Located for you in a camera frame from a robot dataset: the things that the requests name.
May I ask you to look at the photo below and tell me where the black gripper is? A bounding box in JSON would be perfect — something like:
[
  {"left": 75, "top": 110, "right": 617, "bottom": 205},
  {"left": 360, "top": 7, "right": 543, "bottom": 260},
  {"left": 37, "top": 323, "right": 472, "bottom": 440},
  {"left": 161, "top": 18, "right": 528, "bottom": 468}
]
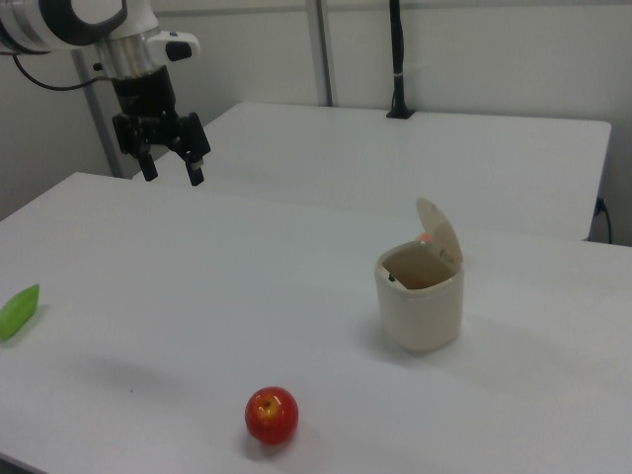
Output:
[{"left": 111, "top": 65, "right": 212, "bottom": 188}]

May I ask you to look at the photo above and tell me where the beige garbage bin lid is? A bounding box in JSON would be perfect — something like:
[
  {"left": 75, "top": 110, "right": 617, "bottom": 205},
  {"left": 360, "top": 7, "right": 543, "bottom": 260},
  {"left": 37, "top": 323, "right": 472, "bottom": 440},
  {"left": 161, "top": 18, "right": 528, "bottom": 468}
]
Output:
[{"left": 415, "top": 197, "right": 465, "bottom": 266}]

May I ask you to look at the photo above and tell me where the beige garbage bin body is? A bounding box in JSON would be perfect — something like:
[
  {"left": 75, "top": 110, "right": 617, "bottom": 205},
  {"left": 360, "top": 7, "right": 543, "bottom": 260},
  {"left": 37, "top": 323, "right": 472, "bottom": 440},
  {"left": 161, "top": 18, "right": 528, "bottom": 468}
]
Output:
[{"left": 373, "top": 241, "right": 466, "bottom": 354}]

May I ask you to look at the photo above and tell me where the green plastic toy vegetable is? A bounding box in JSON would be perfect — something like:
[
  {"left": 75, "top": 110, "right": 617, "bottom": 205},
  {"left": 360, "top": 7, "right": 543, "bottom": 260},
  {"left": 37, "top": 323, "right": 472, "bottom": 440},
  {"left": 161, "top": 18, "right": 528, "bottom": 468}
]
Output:
[{"left": 0, "top": 283, "right": 41, "bottom": 343}]

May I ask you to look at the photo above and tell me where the red apple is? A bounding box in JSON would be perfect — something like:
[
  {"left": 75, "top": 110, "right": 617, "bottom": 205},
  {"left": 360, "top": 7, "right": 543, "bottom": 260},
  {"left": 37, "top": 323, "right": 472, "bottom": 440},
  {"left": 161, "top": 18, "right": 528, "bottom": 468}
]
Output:
[{"left": 244, "top": 386, "right": 300, "bottom": 446}]

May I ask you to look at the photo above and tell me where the slim grey metal frame post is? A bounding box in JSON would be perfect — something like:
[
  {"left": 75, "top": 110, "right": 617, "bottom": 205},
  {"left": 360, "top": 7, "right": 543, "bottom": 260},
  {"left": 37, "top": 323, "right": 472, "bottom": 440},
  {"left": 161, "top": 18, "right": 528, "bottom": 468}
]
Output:
[{"left": 72, "top": 48, "right": 125, "bottom": 180}]

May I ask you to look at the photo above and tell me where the black camera pole with base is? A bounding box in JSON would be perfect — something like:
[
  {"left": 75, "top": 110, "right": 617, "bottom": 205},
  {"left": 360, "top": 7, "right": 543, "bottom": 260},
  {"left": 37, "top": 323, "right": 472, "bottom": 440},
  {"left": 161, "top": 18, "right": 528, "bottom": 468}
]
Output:
[{"left": 385, "top": 0, "right": 416, "bottom": 120}]

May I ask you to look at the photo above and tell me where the black wall cable with plug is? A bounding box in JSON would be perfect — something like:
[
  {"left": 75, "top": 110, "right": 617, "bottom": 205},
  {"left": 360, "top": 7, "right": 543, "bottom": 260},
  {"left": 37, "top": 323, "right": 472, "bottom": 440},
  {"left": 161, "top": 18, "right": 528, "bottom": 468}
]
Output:
[{"left": 594, "top": 197, "right": 614, "bottom": 244}]

